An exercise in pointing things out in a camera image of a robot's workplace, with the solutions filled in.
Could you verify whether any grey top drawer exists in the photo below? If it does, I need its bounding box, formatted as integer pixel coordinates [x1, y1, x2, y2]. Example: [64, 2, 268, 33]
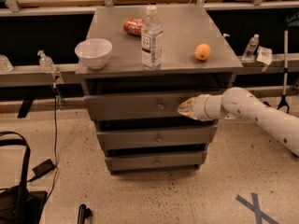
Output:
[84, 91, 200, 120]

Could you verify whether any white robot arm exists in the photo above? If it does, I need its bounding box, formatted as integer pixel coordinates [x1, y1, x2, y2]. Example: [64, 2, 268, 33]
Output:
[178, 87, 299, 156]

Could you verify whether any grey bottom drawer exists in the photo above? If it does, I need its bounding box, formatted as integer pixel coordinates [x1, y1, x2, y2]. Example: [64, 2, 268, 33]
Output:
[105, 151, 207, 173]

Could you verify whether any grey drawer cabinet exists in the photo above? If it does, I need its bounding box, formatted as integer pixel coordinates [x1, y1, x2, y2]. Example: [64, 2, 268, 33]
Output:
[74, 4, 244, 175]

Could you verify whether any orange fruit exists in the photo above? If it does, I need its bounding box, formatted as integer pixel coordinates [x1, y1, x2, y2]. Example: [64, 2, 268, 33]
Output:
[194, 44, 211, 62]

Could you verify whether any small clear bottle right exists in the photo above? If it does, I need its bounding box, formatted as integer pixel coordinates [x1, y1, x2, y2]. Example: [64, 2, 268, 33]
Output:
[242, 34, 259, 61]

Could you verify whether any white crumpled packet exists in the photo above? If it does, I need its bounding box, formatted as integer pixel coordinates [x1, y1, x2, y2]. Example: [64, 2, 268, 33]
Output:
[256, 46, 272, 72]

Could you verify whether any clear water bottle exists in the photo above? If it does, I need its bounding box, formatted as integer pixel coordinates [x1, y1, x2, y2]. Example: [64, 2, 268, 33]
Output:
[141, 6, 164, 70]

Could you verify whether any black white grabber tool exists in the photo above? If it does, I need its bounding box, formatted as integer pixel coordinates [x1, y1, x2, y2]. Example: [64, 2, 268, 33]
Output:
[277, 12, 299, 114]

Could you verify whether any white bowl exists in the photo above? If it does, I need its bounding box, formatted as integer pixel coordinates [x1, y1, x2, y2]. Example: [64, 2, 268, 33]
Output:
[75, 38, 112, 69]

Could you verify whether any black object bottom edge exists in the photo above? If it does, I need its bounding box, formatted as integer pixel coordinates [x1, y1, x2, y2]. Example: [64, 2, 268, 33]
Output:
[77, 204, 93, 224]

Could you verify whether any clear pump dispenser bottle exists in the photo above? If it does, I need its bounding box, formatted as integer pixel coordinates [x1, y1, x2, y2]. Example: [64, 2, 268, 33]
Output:
[37, 50, 56, 74]

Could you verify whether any black power adapter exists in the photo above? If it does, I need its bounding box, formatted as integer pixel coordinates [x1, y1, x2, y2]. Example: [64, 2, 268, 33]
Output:
[33, 159, 55, 177]

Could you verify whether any clear container far left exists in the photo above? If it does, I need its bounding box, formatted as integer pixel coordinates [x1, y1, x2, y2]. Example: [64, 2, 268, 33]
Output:
[0, 55, 14, 72]

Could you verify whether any black cable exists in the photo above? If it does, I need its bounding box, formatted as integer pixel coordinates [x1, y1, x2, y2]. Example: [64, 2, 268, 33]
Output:
[26, 83, 64, 203]

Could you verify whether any black bag with strap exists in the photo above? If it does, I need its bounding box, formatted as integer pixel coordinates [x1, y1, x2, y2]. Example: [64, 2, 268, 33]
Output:
[0, 132, 47, 224]

